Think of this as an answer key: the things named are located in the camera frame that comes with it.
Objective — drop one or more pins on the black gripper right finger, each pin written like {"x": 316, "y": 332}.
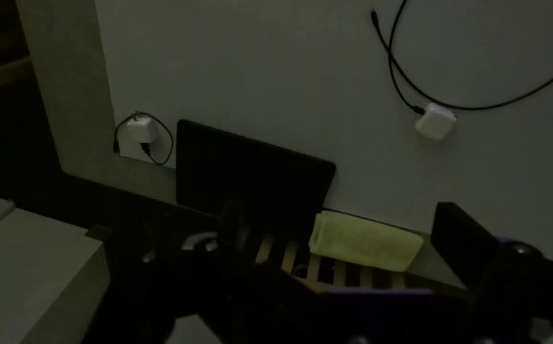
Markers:
{"x": 460, "y": 241}

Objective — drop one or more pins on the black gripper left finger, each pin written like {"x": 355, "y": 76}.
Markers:
{"x": 232, "y": 221}

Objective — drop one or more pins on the large white charger adapter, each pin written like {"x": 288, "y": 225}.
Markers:
{"x": 435, "y": 122}

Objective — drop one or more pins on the black flat pad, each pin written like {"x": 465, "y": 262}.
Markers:
{"x": 249, "y": 174}

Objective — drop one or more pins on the yellow-green folded cloth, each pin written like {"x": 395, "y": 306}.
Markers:
{"x": 364, "y": 241}

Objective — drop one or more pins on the small white charger adapter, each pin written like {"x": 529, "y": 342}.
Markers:
{"x": 140, "y": 132}

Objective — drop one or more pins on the large white table board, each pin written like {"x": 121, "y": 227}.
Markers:
{"x": 288, "y": 76}

